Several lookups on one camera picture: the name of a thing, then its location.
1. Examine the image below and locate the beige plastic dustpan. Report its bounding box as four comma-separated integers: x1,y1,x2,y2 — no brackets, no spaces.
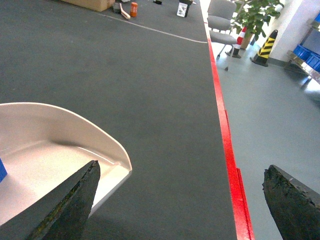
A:
0,102,132,224

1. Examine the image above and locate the yellow black traffic cone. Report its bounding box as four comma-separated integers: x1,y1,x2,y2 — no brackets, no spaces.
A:
250,29,278,67

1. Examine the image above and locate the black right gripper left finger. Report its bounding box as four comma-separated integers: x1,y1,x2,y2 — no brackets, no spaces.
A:
0,160,101,240

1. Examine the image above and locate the red white traffic cone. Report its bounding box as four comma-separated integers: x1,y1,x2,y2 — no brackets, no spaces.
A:
225,26,247,59

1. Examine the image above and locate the grey office chair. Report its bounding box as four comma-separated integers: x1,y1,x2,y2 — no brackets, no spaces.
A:
207,0,237,57

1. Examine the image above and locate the black white small box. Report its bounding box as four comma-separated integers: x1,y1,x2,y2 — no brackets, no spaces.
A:
176,0,193,18

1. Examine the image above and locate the green potted plant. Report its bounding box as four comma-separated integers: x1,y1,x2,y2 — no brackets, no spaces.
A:
231,0,285,50

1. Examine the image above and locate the wooden handled brush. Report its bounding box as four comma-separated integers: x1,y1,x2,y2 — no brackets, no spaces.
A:
119,3,131,20

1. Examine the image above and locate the blue plastic part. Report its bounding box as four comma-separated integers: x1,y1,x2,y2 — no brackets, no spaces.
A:
0,159,8,182

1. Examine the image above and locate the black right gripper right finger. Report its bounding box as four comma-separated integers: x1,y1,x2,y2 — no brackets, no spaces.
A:
262,164,320,240

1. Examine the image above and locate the steel shelf rack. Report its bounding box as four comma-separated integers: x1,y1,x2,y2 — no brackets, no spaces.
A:
284,13,320,84

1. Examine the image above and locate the orange can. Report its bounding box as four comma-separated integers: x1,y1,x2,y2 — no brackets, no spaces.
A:
130,2,138,17

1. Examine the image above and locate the cardboard box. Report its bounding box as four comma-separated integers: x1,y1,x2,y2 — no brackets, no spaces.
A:
61,0,115,12

